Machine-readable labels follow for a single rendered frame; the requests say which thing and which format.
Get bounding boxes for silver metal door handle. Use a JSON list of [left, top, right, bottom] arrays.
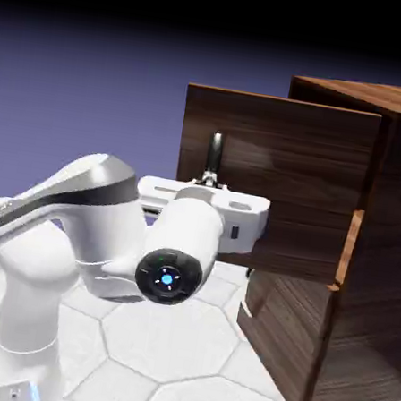
[[237, 267, 260, 319]]

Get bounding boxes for dark wood cabinet door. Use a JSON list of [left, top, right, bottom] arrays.
[[224, 267, 341, 401], [161, 82, 384, 289]]

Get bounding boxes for dark wood cabinet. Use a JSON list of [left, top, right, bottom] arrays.
[[224, 67, 401, 401]]

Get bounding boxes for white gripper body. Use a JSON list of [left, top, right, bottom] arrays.
[[133, 173, 272, 230]]

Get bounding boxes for dark metal door handle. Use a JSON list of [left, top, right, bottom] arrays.
[[204, 131, 226, 176]]

